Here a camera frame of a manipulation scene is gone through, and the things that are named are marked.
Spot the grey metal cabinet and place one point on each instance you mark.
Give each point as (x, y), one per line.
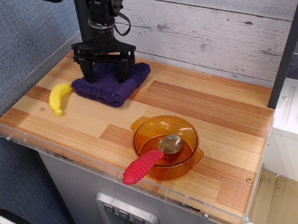
(79, 186)

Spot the black right vertical post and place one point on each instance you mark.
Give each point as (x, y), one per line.
(285, 62)

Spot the white ribbed side unit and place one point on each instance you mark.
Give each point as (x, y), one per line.
(281, 152)

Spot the red handled metal spoon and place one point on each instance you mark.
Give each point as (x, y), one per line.
(140, 167)

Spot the orange transparent plastic bowl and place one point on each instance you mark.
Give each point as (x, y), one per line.
(149, 131)

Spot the silver button control panel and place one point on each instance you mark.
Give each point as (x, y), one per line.
(115, 211)

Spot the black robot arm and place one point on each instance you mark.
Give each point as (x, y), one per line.
(96, 20)

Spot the purple blue terry cloth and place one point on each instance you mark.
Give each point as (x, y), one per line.
(106, 89)

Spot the yellow toy banana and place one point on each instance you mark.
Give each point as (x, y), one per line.
(56, 95)

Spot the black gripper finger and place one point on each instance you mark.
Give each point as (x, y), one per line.
(122, 70)
(87, 70)

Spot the clear acrylic table guard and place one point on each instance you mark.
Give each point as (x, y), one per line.
(231, 118)

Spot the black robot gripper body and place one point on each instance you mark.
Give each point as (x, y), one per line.
(103, 47)

